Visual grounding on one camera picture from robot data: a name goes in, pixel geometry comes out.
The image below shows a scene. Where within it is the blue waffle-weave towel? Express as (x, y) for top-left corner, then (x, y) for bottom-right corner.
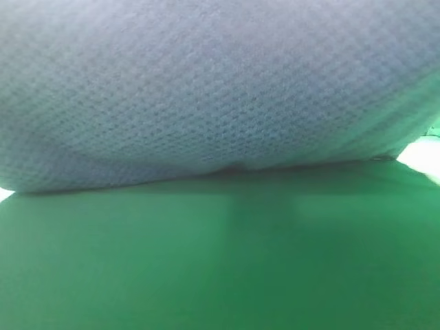
(1, 1), (439, 193)

